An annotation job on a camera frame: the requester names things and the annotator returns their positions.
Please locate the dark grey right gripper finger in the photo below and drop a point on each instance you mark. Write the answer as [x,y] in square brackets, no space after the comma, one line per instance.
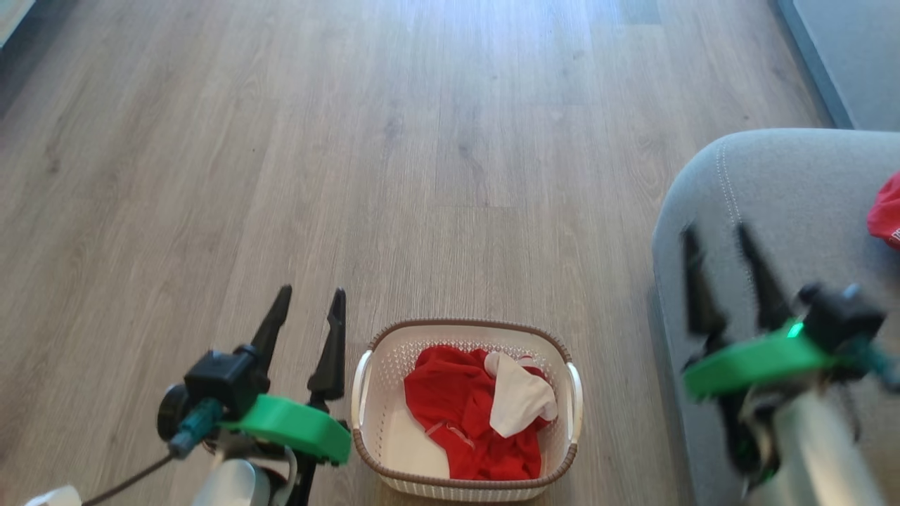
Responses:
[766,295]
[703,295]

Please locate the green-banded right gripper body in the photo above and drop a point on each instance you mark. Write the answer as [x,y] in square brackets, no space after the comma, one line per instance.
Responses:
[752,362]

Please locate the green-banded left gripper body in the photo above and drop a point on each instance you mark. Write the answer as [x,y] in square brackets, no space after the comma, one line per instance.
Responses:
[295,425]

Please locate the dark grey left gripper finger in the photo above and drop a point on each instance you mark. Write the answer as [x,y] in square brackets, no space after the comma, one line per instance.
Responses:
[274,323]
[330,358]

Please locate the red shorts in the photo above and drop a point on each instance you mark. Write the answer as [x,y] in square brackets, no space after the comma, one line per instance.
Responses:
[450,400]

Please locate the red basketball jersey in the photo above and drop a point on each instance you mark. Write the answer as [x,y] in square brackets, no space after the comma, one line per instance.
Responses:
[887,211]

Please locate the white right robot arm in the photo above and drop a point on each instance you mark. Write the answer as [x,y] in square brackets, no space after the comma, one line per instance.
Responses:
[823,450]

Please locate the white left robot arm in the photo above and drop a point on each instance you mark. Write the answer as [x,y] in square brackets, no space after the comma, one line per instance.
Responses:
[235,485]

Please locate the grey and yellow sofa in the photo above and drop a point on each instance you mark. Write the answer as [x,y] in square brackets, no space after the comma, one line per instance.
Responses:
[787,204]

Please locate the white laundry basket brown rim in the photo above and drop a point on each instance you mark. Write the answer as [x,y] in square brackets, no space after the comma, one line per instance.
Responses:
[383,429]

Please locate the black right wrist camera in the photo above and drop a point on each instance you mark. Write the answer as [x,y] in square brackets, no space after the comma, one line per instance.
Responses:
[840,316]

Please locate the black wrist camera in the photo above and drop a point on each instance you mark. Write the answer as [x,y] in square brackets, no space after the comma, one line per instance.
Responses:
[221,379]
[840,316]

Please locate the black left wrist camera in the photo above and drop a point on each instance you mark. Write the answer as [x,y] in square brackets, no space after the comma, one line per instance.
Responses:
[221,379]

